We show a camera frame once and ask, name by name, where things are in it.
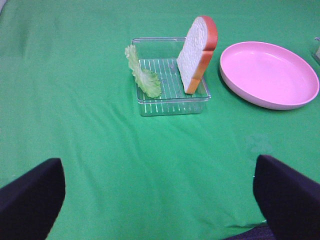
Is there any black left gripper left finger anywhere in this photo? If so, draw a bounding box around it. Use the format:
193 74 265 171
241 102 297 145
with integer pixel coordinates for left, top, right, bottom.
0 158 66 240

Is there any green lettuce leaf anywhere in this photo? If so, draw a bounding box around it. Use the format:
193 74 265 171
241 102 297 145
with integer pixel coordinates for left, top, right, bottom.
124 44 162 98

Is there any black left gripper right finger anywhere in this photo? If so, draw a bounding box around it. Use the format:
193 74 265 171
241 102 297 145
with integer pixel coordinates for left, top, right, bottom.
253 155 320 240

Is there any clear plastic tray right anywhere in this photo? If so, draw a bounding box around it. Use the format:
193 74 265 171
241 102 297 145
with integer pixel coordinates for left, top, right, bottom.
312 36 320 65

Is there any toast bread slice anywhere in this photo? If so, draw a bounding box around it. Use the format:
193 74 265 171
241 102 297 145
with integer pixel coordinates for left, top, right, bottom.
176 15 218 94

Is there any clear plastic tray left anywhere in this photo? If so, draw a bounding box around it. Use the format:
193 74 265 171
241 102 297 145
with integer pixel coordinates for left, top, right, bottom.
132 37 211 117

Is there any clear plastic tray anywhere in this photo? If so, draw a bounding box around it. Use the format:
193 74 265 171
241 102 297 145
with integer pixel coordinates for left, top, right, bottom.
132 37 211 117
312 36 320 65

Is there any pink round plate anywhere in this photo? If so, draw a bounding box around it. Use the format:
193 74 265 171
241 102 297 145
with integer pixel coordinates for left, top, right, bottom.
219 41 320 110

